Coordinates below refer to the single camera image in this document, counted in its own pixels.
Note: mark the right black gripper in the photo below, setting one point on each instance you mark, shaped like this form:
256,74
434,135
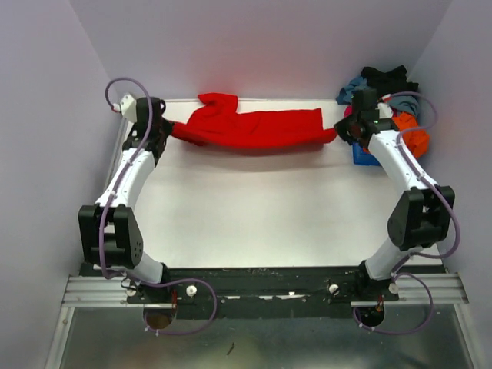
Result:
341,127

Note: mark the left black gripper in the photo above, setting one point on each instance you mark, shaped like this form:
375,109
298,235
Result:
167,128

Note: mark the red t shirt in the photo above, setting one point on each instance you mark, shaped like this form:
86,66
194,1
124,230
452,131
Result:
218,122

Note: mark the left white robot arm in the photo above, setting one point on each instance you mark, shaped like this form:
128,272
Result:
110,236

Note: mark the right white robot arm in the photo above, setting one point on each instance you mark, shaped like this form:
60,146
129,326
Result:
422,215

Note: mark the pink t shirt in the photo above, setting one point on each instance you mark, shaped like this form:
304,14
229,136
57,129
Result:
348,111

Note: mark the blue plastic bin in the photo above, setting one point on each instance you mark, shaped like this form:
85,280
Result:
363,157

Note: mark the blue grey t shirt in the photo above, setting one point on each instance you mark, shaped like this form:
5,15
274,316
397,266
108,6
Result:
404,103

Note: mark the black t shirt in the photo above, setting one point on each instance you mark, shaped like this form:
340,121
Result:
389,82

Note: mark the orange t shirt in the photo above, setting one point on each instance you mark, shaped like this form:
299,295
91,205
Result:
417,141

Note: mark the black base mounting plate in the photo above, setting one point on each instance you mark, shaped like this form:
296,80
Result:
263,293

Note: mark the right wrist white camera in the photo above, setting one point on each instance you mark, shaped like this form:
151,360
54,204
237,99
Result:
385,110

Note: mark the wrist white camera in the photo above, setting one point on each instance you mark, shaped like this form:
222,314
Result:
385,110
126,108

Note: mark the left aluminium side rail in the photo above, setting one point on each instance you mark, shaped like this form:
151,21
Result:
109,180

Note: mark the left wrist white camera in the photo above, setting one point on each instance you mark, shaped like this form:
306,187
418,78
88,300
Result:
126,108

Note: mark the aluminium frame rail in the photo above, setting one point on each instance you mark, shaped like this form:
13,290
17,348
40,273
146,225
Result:
96,292

